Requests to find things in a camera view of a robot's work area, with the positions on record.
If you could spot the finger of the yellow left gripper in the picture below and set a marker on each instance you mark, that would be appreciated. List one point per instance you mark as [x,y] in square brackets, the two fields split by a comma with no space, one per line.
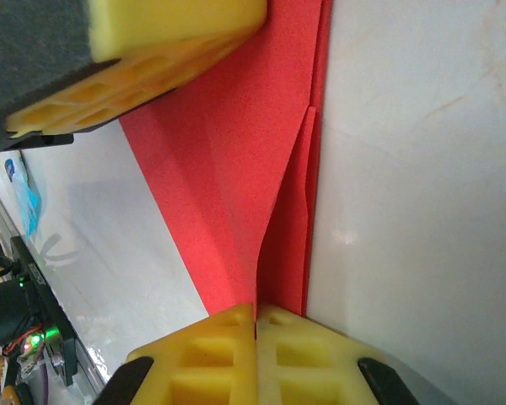
[152,50]

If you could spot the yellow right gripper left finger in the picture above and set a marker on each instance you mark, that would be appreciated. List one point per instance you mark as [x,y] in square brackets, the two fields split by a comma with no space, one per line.
[211,363]

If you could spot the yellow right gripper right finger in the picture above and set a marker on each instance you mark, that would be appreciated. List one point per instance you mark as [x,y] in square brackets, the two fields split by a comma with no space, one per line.
[312,363]

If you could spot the red square paper sheet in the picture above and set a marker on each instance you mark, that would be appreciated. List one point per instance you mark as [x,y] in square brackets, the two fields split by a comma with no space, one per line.
[244,169]

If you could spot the black left controller board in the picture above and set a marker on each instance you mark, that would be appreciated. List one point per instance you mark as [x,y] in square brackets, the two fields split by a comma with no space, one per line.
[33,339]

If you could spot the blue white plastic packet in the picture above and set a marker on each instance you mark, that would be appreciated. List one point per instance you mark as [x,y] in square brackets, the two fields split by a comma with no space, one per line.
[27,198]

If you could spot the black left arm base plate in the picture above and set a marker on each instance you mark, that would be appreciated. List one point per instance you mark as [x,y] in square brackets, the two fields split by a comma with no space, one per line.
[38,278]

